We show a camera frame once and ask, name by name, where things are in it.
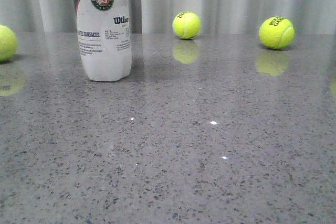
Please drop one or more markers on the far-left yellow tennis ball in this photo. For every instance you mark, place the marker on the far-left yellow tennis ball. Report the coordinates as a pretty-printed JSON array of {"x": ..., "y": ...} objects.
[{"x": 9, "y": 43}]

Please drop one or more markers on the grey pleated curtain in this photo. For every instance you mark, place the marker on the grey pleated curtain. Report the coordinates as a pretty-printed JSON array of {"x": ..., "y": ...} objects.
[{"x": 155, "y": 16}]

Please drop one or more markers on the white Wilson tennis ball can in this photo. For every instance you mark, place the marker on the white Wilson tennis ball can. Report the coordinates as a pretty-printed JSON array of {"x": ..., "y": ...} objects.
[{"x": 103, "y": 30}]

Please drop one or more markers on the Roland Garros yellow tennis ball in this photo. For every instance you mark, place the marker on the Roland Garros yellow tennis ball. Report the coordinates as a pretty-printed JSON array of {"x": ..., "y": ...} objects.
[{"x": 276, "y": 32}]

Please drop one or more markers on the centre yellow tennis ball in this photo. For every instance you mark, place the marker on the centre yellow tennis ball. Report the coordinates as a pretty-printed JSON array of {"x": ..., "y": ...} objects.
[{"x": 186, "y": 25}]

